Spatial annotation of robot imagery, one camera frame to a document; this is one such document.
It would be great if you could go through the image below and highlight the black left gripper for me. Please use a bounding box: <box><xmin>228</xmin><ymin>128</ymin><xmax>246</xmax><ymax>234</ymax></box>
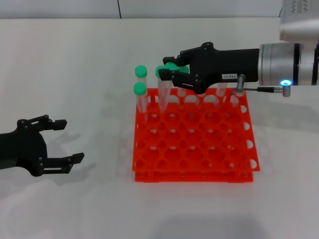
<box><xmin>0</xmin><ymin>114</ymin><xmax>85</xmax><ymax>177</ymax></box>

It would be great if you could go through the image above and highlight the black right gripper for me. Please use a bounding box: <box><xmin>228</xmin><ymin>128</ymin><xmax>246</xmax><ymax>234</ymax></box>
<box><xmin>158</xmin><ymin>42</ymin><xmax>260</xmax><ymax>95</ymax></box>

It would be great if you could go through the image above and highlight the green capped test tube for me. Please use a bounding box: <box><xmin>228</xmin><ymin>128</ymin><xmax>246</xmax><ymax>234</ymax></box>
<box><xmin>177</xmin><ymin>65</ymin><xmax>190</xmax><ymax>98</ymax></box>
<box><xmin>215</xmin><ymin>81</ymin><xmax>228</xmax><ymax>98</ymax></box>
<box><xmin>159</xmin><ymin>62</ymin><xmax>178</xmax><ymax>115</ymax></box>
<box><xmin>134</xmin><ymin>82</ymin><xmax>148</xmax><ymax>123</ymax></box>
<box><xmin>155</xmin><ymin>65</ymin><xmax>168</xmax><ymax>113</ymax></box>
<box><xmin>135</xmin><ymin>65</ymin><xmax>149</xmax><ymax>105</ymax></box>

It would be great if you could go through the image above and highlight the orange test tube rack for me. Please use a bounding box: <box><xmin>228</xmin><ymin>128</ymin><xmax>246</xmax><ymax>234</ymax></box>
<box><xmin>132</xmin><ymin>87</ymin><xmax>261</xmax><ymax>184</ymax></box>

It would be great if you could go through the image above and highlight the right arm connector cable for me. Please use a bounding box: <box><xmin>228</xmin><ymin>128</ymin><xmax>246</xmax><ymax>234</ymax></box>
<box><xmin>230</xmin><ymin>74</ymin><xmax>293</xmax><ymax>97</ymax></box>

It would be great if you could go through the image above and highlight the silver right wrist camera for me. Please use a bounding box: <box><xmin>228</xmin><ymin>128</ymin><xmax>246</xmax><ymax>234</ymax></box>
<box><xmin>279</xmin><ymin>0</ymin><xmax>319</xmax><ymax>45</ymax></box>

